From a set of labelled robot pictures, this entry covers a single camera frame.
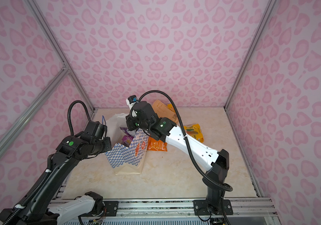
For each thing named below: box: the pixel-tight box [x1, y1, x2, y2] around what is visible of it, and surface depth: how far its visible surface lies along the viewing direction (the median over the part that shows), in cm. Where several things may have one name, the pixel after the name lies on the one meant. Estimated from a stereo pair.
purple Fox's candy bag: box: [119, 126, 135, 148], surface depth 90 cm
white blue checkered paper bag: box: [102, 112, 149, 176], surface depth 78 cm
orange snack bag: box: [147, 136, 168, 152], surface depth 97 cm
